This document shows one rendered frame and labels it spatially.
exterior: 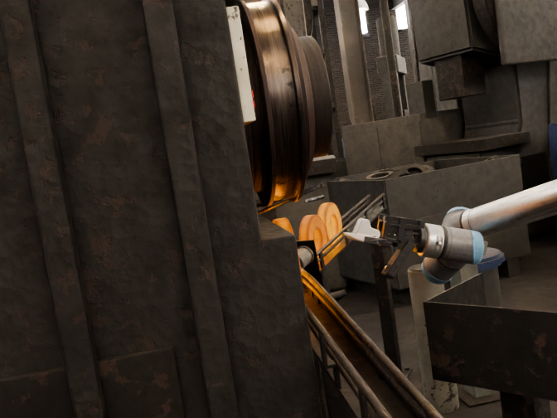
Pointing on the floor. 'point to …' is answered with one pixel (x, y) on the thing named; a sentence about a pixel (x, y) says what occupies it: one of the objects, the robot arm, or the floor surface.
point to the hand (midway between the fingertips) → (347, 236)
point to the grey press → (491, 80)
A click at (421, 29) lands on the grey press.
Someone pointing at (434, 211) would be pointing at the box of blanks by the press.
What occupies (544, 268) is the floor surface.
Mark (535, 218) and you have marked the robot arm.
